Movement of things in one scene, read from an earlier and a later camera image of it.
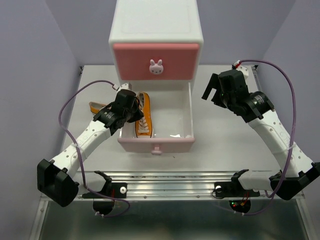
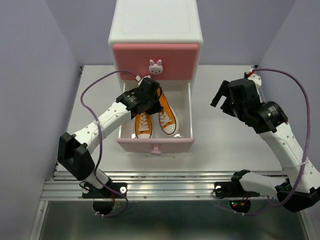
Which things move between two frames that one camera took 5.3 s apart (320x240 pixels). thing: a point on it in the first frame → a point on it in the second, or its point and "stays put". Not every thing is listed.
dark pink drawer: (156, 61) stays put
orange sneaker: (95, 107) → (167, 121)
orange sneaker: (144, 127) stays put
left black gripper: (139, 114) → (158, 108)
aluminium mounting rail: (183, 186) stays put
